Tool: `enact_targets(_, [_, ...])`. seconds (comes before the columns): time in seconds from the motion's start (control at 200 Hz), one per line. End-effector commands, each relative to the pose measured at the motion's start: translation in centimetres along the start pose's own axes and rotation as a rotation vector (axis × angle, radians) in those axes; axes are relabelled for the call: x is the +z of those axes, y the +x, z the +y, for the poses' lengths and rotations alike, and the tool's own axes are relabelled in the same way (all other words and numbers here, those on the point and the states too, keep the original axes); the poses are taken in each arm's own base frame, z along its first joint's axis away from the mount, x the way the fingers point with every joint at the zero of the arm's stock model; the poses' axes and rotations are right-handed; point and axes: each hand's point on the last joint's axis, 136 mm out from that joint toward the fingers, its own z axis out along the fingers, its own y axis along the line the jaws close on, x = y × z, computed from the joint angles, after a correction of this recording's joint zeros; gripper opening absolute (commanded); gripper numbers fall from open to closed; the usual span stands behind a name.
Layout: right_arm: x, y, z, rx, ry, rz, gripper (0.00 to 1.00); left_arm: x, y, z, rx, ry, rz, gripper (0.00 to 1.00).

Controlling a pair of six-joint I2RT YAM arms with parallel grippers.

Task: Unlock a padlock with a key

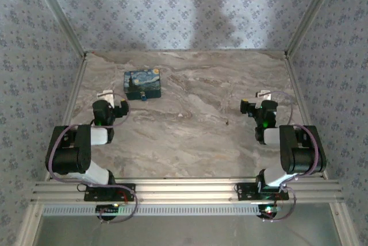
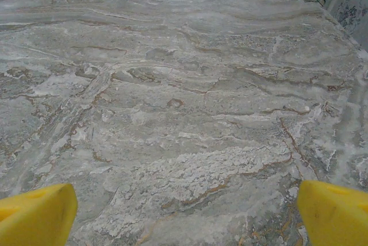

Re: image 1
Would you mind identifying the starry night painted box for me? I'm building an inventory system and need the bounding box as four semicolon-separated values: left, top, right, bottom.
123;68;162;101

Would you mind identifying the right controller board green light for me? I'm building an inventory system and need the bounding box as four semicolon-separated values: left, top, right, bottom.
258;203;282;219

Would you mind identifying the controller board green light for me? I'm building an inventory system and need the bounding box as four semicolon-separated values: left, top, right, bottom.
95;203;121;216
258;203;282;219

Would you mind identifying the left controller board green light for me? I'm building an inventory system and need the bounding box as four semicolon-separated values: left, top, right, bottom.
95;203;121;216

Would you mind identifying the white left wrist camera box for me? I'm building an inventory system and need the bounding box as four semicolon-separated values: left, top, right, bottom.
97;89;115;102

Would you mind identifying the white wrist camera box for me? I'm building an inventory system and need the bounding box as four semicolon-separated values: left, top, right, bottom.
97;89;115;102
256;90;273;101

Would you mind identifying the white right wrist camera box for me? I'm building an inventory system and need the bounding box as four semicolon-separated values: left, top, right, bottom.
256;90;273;101

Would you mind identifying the aluminium table edge rail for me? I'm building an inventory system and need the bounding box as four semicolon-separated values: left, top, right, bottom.
283;52;329;180
45;53;89;181

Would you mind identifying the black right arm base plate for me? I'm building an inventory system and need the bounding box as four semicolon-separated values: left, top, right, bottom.
235;182;290;201

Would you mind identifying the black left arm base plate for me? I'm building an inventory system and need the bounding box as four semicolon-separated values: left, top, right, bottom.
83;183;137;202

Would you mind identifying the aluminium mounting rail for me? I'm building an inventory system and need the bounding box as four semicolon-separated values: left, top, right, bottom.
30;179;345;203

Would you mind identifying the aluminium frame post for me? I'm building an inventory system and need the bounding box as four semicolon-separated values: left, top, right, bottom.
28;0;88;57
284;0;343;57

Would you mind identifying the grey slotted cable duct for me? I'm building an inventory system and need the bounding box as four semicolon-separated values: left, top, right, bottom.
41;203;262;217

